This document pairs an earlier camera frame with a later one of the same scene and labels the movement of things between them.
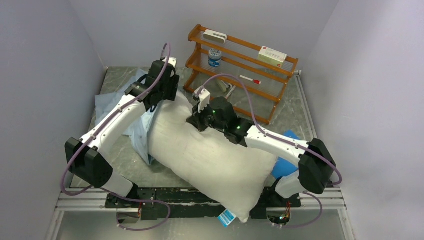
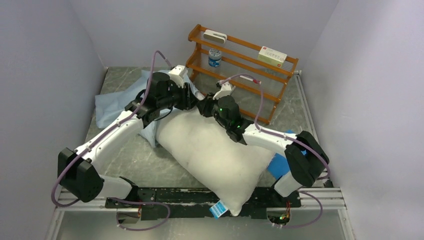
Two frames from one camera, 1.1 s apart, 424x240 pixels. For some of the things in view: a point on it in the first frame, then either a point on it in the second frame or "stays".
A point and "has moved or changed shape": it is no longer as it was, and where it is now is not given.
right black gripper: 195,119 → 205,104
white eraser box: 215,36 stays
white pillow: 231,178 has moved or changed shape
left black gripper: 173,83 → 188,99
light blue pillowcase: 137,133 has moved or changed shape
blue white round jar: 214,57 stays
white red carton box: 271,57 stays
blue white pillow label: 227,217 → 218,209
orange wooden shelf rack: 249,78 stays
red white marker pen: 255,81 stays
